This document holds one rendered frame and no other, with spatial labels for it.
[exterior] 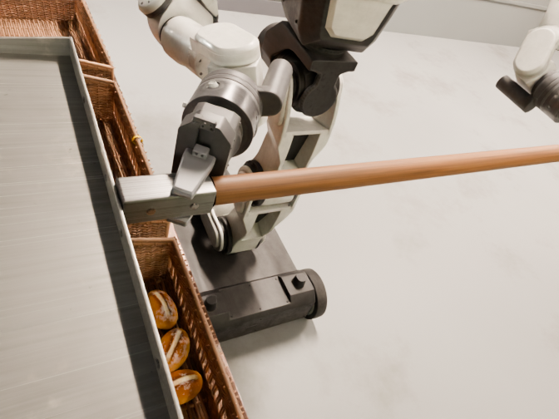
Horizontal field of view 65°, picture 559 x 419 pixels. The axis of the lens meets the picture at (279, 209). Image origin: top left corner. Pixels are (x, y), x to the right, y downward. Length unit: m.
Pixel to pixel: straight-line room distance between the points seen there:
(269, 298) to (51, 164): 1.23
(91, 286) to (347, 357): 1.54
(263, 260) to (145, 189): 1.34
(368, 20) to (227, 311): 1.00
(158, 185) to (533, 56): 0.89
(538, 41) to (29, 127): 0.99
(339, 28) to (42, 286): 0.78
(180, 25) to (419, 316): 1.70
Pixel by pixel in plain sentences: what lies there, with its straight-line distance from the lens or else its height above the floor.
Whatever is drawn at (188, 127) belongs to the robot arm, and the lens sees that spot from 0.45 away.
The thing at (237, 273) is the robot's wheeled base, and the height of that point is 0.17.
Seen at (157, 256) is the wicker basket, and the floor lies 0.68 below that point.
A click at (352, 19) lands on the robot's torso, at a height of 1.19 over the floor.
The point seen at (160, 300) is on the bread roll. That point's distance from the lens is 1.02.
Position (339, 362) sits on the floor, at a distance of 1.83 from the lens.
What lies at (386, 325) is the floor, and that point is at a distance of 2.02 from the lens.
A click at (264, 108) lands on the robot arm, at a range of 0.58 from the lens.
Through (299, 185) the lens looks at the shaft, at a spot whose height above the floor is 1.20.
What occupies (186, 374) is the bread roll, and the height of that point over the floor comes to 0.64.
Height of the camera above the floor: 1.52
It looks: 44 degrees down
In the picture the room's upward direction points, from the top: 23 degrees clockwise
